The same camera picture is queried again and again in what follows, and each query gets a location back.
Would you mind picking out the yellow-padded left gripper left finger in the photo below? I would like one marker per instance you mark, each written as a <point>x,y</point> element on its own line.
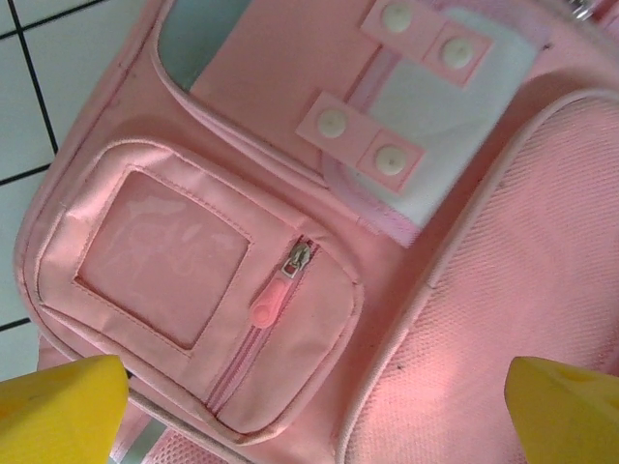
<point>53,411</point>

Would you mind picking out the pink school backpack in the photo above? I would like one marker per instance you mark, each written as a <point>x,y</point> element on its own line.
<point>290,145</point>

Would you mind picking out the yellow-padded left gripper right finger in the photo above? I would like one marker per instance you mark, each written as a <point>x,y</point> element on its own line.
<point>566,415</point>

